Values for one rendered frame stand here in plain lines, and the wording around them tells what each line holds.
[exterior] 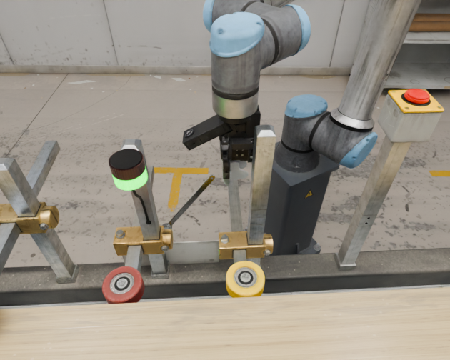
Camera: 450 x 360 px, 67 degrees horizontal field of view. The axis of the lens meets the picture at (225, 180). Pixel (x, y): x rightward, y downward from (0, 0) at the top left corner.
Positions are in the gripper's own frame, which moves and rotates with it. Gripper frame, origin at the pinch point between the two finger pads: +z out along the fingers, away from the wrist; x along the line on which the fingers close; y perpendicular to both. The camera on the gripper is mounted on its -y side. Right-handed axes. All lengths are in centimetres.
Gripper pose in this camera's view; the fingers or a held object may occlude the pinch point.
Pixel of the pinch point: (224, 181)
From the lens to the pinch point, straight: 82.1
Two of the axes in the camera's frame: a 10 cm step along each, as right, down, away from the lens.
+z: 0.0, 7.2, 6.9
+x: -0.5, -6.9, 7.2
